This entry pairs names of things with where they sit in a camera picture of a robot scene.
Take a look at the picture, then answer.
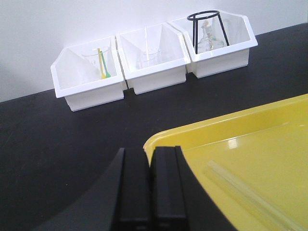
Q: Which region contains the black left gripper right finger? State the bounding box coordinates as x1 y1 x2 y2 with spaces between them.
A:
150 146 236 231

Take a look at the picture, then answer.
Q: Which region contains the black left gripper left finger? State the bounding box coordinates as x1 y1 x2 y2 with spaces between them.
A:
34 148 152 231

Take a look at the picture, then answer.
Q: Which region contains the glass test tube gripper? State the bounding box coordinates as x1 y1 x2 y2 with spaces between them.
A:
207 160 305 231

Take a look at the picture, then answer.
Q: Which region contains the yellow plastic tray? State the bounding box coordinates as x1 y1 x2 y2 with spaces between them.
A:
144 95 308 231

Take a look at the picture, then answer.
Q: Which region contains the white bin left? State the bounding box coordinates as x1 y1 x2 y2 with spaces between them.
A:
51 36 127 112

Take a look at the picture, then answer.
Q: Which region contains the white bin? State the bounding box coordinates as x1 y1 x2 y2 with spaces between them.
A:
169 10 258 78
116 23 191 94
51 36 127 112

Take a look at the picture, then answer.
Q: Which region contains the glass beaker with spatulas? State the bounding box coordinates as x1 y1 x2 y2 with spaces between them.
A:
82 48 111 79

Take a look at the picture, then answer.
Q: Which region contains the glass beaker middle bin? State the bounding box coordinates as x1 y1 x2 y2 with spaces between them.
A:
136 48 162 69

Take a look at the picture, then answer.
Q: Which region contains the white bin middle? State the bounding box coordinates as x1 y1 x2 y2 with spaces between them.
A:
116 23 191 94

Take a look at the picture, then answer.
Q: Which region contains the glass flask right bin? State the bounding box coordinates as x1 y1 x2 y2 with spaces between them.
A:
197 20 224 53

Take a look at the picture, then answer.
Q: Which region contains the white bin right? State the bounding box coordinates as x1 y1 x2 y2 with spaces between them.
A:
169 10 258 78

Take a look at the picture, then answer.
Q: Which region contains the black wire tripod stand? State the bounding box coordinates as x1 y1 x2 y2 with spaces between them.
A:
186 10 230 54

